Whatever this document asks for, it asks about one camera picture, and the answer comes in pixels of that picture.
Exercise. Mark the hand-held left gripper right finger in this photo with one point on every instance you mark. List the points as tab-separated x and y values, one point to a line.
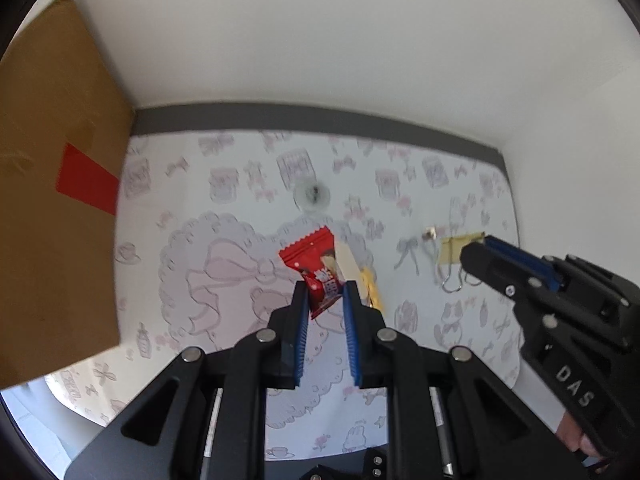
352	340

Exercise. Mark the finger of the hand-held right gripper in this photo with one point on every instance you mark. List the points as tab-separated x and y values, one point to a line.
520	257
487	262

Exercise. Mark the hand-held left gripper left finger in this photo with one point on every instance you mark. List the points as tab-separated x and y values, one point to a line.
300	340

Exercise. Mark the gold binder clip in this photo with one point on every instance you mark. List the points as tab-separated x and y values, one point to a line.
452	252

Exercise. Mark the white yellow snack packet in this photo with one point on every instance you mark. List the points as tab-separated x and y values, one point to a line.
347	262

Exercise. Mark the red candy packet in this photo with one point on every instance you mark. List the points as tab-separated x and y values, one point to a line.
310	255

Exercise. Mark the brown cardboard box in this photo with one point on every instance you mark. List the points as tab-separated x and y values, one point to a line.
50	210

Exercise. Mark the person's right hand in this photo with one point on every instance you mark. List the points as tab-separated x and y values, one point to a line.
575	437

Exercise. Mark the white cartoon printed mat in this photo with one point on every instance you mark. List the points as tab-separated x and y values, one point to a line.
225	220

